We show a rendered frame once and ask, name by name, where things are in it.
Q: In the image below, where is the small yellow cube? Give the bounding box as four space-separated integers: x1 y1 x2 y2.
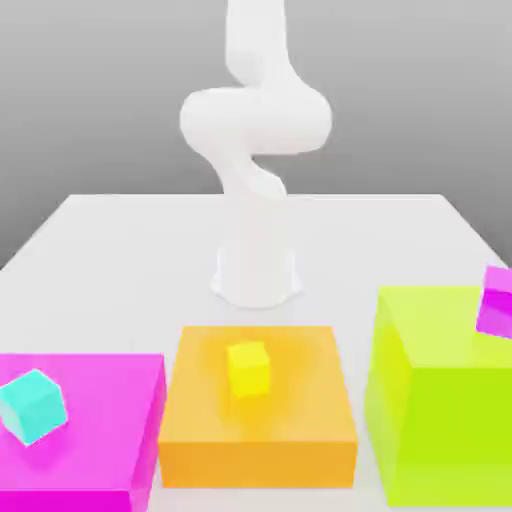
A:
226 340 272 399

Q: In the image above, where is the small magenta cube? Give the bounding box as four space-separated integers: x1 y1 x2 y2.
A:
475 264 512 341

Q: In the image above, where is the small cyan cube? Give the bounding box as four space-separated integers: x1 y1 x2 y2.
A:
0 368 69 447

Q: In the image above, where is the large orange box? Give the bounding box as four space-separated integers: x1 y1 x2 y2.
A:
157 325 358 490

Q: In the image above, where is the large magenta box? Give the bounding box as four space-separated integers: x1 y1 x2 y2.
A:
0 352 168 512

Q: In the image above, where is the large lime green box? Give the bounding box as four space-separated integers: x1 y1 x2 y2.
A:
363 285 512 509

